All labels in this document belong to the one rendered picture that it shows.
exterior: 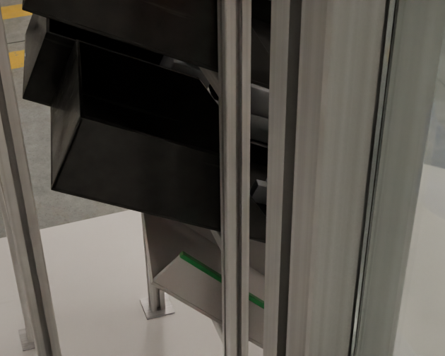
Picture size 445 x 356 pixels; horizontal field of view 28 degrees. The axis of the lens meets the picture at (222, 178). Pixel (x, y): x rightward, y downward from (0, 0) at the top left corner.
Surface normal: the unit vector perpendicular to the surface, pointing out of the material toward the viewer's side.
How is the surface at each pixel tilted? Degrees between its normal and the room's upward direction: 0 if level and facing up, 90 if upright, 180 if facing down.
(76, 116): 65
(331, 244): 90
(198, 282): 90
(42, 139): 0
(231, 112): 90
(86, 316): 0
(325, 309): 90
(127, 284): 0
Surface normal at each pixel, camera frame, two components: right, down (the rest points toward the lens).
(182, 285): 0.15, 0.59
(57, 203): -0.01, -0.80
